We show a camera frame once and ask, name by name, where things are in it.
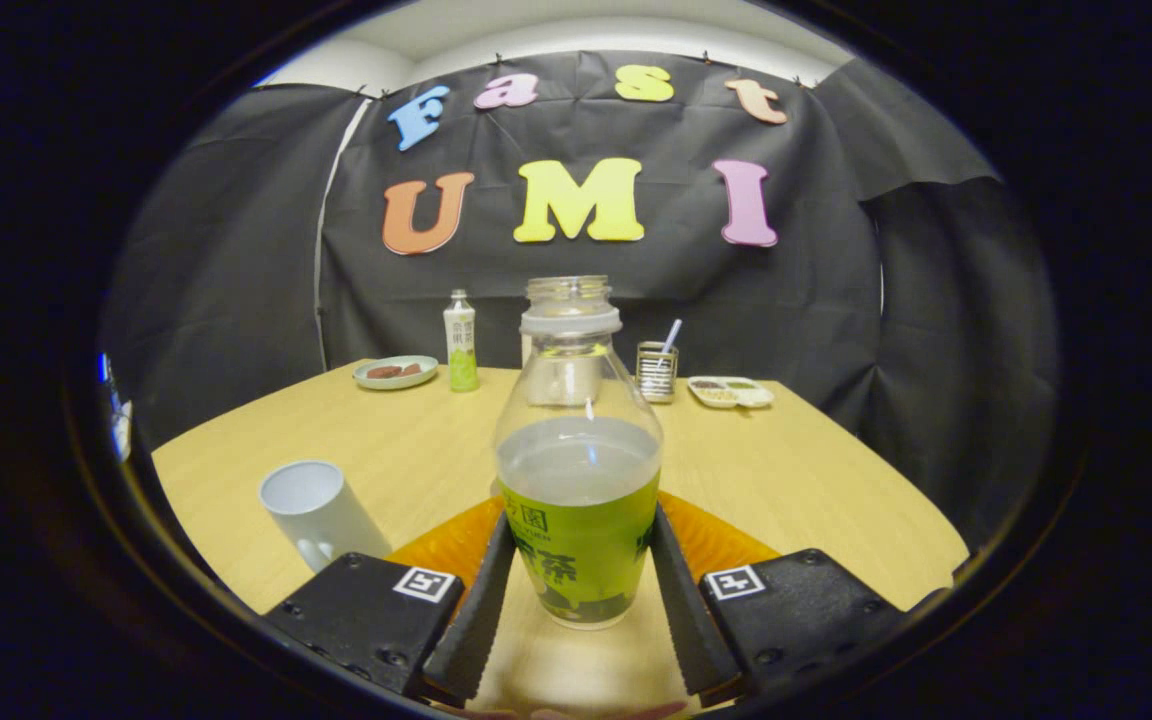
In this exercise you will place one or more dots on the white object beside table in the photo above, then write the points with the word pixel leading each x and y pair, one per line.
pixel 122 432

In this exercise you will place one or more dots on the small capped green drink bottle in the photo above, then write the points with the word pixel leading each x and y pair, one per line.
pixel 462 350

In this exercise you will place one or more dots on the monitor screen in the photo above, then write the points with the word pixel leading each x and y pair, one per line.
pixel 104 368

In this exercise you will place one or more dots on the white straw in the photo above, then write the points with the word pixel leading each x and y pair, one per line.
pixel 672 332

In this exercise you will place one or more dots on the clear juice bottle green label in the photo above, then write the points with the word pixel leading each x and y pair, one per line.
pixel 576 545

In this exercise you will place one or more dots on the pale green plate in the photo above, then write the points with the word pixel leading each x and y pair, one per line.
pixel 391 382

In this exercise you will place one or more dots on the white toaster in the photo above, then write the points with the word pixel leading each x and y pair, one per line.
pixel 525 352

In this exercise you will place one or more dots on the white cup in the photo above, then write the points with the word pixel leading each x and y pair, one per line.
pixel 321 510

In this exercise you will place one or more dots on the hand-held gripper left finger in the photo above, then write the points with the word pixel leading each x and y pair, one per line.
pixel 481 620

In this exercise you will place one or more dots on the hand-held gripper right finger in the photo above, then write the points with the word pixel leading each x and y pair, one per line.
pixel 681 620

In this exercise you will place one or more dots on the wooden table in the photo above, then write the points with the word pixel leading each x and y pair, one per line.
pixel 786 480

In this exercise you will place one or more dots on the white divided tray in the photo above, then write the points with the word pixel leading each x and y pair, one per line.
pixel 736 398

